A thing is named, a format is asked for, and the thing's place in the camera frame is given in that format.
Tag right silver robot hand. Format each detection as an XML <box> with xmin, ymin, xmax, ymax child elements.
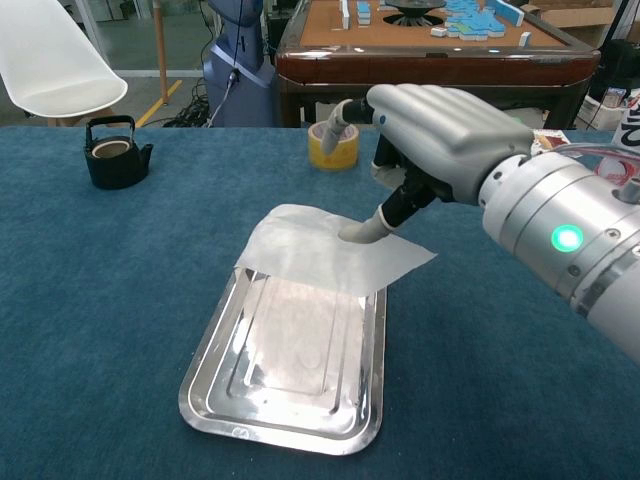
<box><xmin>319</xmin><ymin>83</ymin><xmax>534</xmax><ymax>245</ymax></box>

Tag white translucent paper sheet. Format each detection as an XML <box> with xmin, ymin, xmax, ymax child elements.
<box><xmin>234</xmin><ymin>203</ymin><xmax>438</xmax><ymax>295</ymax></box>

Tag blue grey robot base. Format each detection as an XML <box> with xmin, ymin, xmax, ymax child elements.
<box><xmin>202</xmin><ymin>0</ymin><xmax>277</xmax><ymax>128</ymax></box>

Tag stainless steel tray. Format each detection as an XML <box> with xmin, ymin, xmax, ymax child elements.
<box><xmin>178</xmin><ymin>267</ymin><xmax>389</xmax><ymax>457</ymax></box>

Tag brown mahjong table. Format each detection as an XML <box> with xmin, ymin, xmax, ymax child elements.
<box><xmin>274</xmin><ymin>0</ymin><xmax>602</xmax><ymax>131</ymax></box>

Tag yellow tape roll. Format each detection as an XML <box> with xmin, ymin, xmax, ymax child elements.
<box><xmin>307</xmin><ymin>120</ymin><xmax>361</xmax><ymax>173</ymax></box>

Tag red white snack packet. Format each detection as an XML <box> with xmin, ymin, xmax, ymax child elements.
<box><xmin>532</xmin><ymin>128</ymin><xmax>569</xmax><ymax>151</ymax></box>

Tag black mahjong table centre dome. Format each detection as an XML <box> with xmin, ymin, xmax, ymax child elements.
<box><xmin>383</xmin><ymin>0</ymin><xmax>448</xmax><ymax>26</ymax></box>

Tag cardboard box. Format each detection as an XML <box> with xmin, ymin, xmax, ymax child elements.
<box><xmin>529</xmin><ymin>0</ymin><xmax>621</xmax><ymax>44</ymax></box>

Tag clear bottle pink label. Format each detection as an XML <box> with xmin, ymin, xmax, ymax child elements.
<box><xmin>594</xmin><ymin>89</ymin><xmax>640</xmax><ymax>186</ymax></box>

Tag black cast iron teapot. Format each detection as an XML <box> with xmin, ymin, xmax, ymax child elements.
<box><xmin>83</xmin><ymin>115</ymin><xmax>155</xmax><ymax>190</ymax></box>

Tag blue carpet table cover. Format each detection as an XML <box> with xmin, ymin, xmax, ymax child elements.
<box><xmin>0</xmin><ymin>124</ymin><xmax>640</xmax><ymax>480</ymax></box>

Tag white shell chair wooden legs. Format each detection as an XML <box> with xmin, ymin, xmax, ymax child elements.
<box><xmin>0</xmin><ymin>0</ymin><xmax>129</xmax><ymax>127</ymax></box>

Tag tangled black floor cables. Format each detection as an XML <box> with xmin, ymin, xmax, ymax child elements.
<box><xmin>162</xmin><ymin>74</ymin><xmax>211</xmax><ymax>128</ymax></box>

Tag wooden post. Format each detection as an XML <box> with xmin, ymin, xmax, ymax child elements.
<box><xmin>152</xmin><ymin>0</ymin><xmax>170</xmax><ymax>105</ymax></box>

